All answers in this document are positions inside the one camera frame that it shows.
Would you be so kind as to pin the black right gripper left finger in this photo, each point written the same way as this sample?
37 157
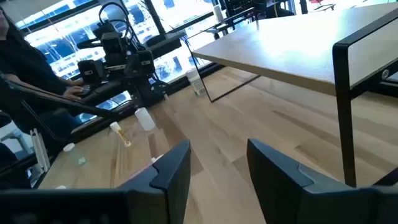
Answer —
168 186

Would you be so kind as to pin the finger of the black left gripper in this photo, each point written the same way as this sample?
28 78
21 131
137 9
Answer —
143 63
90 71

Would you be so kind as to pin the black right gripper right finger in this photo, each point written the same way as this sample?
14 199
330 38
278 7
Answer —
289 193

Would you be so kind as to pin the large white labelled bottle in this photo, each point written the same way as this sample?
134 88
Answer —
195 81

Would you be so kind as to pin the translucent white pill bottle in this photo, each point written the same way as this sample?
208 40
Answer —
145 119

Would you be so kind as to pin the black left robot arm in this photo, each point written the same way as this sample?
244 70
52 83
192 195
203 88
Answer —
149 93

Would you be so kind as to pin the person's hand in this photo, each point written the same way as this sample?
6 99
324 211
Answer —
73 92

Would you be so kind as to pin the person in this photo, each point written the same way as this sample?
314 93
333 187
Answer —
25 62

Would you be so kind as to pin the white cylindrical roll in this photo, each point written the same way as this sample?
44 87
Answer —
218 13

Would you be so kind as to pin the silver aluminium bar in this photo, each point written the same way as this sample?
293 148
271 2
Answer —
40 152

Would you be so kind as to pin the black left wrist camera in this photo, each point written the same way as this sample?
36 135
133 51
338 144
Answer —
112 42

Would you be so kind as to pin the black metal rig frame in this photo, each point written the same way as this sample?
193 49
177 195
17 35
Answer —
90 128

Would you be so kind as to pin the large glass window wall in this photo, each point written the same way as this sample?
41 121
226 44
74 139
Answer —
186 12

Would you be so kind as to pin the wooden shelf with black frame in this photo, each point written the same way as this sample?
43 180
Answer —
280 46

